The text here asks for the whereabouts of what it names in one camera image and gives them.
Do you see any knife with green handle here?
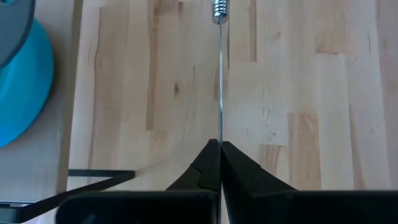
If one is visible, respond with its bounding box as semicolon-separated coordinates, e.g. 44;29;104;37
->
211;0;230;147

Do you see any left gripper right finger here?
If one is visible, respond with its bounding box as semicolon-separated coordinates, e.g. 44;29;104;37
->
221;141;398;224

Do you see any blue collapsible bowl grey rim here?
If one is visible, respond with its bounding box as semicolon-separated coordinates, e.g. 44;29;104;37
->
0;0;55;149

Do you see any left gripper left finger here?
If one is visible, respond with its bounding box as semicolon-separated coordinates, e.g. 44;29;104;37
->
55;139;221;224

